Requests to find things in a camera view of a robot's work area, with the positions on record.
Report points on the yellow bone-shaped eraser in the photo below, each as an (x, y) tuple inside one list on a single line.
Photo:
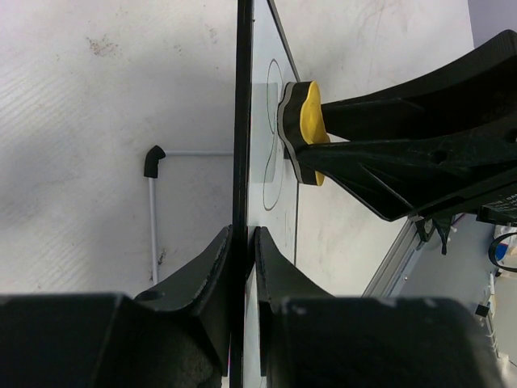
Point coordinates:
[(300, 124)]

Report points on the small black-framed whiteboard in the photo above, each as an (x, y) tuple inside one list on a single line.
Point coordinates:
[(265, 190)]

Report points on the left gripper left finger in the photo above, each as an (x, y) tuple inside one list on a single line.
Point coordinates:
[(197, 297)]

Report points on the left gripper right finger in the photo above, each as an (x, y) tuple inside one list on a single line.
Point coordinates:
[(277, 278)]

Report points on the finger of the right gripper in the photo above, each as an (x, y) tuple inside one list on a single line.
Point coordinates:
[(469, 172), (476, 89)]

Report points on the aluminium mounting rail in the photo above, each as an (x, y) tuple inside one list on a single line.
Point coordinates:
[(397, 265)]

